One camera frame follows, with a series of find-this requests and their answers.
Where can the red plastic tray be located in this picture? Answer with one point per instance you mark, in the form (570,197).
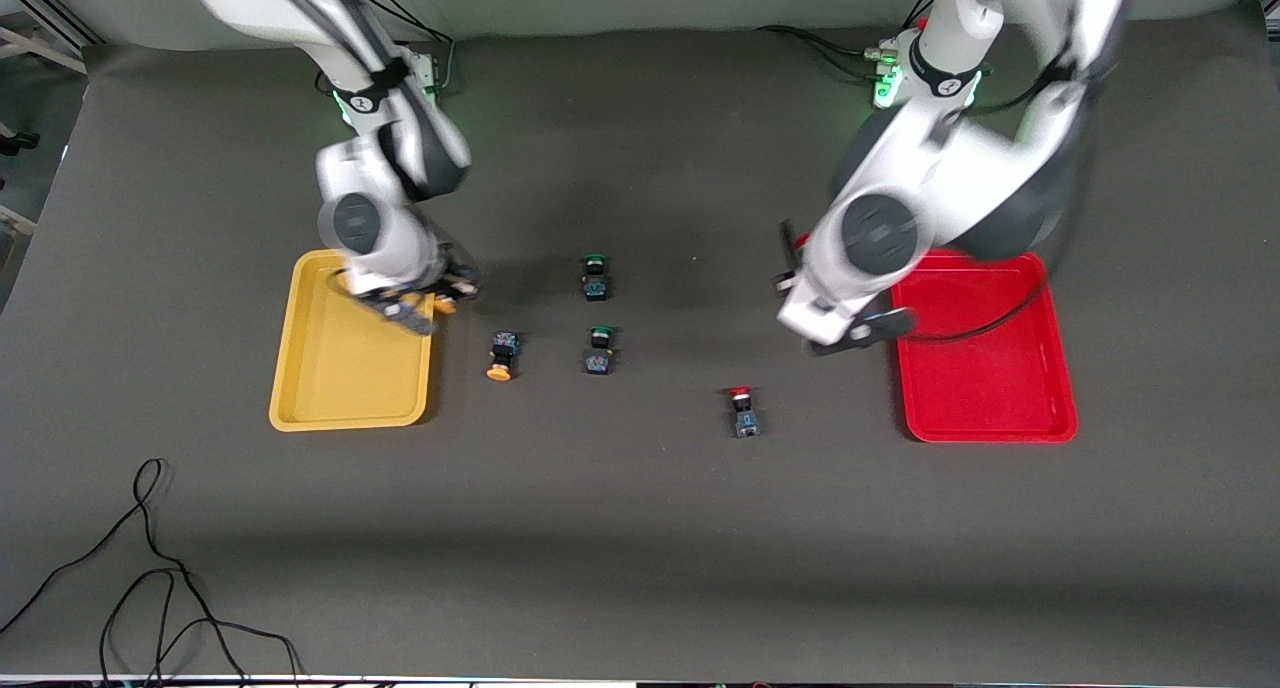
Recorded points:
(985,388)

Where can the dark grey table mat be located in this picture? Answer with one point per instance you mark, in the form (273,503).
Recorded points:
(640,528)

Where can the red push button large block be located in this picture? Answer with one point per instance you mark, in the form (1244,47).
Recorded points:
(745,423)

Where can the yellow plastic tray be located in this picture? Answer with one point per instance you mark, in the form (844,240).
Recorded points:
(340,388)

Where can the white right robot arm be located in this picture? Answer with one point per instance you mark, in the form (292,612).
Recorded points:
(390,168)

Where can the aluminium frame profile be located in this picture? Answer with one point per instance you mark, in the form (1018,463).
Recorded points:
(50,13)

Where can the yellow push button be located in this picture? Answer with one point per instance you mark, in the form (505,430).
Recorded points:
(502,353)
(445,306)

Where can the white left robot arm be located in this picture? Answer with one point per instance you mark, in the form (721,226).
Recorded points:
(930,188)

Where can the green push button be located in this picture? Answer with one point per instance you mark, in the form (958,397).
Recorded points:
(598,360)
(597,286)

